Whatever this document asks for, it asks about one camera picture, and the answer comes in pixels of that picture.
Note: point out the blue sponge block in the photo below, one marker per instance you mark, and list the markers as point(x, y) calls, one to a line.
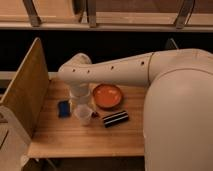
point(64, 109)

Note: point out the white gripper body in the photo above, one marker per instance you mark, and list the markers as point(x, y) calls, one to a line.
point(80, 94)

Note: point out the right dark side panel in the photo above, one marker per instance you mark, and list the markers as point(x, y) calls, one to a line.
point(171, 44)

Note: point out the small dark red object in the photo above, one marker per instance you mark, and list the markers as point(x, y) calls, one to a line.
point(95, 115)

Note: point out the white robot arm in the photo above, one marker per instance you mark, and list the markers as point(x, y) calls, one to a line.
point(178, 107)

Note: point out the wooden shelf with brackets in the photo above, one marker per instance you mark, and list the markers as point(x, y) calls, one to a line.
point(108, 15)

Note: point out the clear plastic cup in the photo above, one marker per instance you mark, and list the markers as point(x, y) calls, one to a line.
point(83, 113)

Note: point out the left wooden side panel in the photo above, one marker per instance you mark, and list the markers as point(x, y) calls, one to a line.
point(23, 99)

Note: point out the black striped rectangular box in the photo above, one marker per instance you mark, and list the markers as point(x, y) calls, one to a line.
point(115, 118)

